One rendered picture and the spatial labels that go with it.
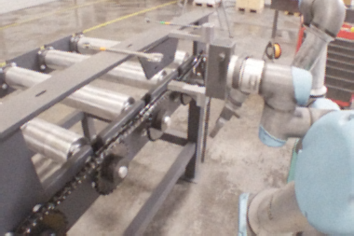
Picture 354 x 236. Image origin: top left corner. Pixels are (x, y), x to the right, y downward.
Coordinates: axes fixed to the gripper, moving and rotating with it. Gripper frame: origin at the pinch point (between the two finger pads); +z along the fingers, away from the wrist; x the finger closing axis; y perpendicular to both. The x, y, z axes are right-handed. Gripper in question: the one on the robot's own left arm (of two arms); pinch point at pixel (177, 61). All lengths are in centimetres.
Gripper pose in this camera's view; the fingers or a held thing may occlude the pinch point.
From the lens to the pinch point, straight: 64.8
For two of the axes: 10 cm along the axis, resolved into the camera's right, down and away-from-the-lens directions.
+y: -4.1, 4.4, -8.0
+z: -9.1, -2.2, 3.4
